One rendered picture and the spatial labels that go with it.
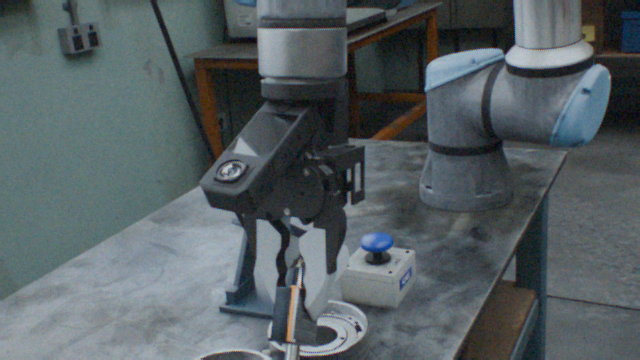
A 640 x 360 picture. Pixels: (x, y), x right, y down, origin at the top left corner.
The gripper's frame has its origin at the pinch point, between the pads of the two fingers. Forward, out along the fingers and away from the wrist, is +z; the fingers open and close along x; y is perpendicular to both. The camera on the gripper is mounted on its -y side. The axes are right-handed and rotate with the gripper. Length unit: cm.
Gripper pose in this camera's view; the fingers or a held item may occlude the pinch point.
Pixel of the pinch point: (294, 306)
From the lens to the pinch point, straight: 63.4
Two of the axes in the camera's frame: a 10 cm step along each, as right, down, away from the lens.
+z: 0.1, 9.7, 2.3
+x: -8.7, -1.0, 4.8
